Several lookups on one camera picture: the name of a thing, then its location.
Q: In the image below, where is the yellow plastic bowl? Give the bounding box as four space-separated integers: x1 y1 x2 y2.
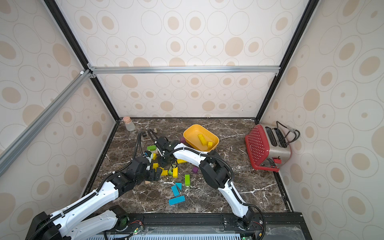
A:
183 124 220 152

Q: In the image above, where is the teal long block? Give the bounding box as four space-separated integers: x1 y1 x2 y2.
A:
169 196 186 206

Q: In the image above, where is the aluminium crossbar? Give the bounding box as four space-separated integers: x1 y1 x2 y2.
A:
91 66 280 74
1 70 91 175

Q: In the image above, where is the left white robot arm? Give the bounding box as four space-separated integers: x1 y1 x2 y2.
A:
26 132 161 240

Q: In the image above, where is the black toaster cable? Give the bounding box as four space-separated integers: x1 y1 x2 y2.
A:
275 120 301 145

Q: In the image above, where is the green block arch top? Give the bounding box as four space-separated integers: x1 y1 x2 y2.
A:
147 145 157 151

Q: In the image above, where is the green upright block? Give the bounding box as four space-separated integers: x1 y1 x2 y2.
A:
185 175 191 187

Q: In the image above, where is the aluminium crossbar rear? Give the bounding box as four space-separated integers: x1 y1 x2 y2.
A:
91 66 280 74

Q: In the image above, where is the purple cube block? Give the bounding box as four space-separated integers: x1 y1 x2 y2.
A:
192 167 199 174

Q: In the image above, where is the small bottle pink cap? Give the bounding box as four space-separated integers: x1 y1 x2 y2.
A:
123 117 136 132

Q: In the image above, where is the teal parallelogram block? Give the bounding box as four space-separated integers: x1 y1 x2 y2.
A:
171 185 180 197

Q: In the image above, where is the small teal triangle block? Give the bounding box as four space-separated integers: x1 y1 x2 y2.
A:
175 183 182 191

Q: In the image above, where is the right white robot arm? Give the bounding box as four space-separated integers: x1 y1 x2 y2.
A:
153 137 266 230

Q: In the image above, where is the aluminium crossbar left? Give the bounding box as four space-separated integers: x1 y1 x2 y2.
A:
1 70 91 175

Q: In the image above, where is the silver toaster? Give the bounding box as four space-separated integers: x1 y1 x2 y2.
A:
262 125 292 168

